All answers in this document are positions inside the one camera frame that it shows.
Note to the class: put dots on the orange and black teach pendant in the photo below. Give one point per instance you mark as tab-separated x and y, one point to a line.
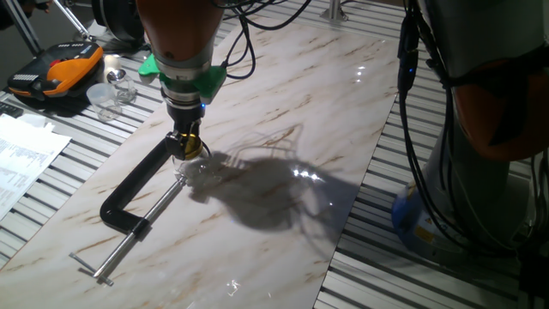
64	68

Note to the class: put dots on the small jar with silver lid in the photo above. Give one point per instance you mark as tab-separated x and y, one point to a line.
124	88

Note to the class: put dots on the clear glass jar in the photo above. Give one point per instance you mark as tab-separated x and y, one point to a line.
193	168

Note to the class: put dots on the marble pattern board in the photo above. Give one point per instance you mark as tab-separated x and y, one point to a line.
279	266

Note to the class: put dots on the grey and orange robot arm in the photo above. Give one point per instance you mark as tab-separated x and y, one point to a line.
472	26

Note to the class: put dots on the silver pole with base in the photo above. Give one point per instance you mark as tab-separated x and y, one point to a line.
333	10

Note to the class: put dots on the translucent plastic cup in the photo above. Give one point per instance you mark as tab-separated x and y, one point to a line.
103	101

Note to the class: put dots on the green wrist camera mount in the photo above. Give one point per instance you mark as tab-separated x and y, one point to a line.
210	83

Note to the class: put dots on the printed white paper sheets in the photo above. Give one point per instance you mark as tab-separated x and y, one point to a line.
25	159

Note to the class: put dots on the grey metal strut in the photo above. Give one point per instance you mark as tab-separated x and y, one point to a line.
21	26
70	19

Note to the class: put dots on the gold metal jar lid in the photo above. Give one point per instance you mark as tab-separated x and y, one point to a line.
194	147

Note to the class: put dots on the black computer keyboard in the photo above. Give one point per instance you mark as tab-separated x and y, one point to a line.
9	110

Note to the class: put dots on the black metal C-clamp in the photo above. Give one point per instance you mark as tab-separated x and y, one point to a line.
133	180

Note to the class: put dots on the black round spool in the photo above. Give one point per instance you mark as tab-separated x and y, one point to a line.
120	19

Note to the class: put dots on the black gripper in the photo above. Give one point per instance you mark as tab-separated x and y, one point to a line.
185	116

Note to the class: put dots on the white plastic bottle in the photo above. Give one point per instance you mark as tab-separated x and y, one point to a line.
112	64

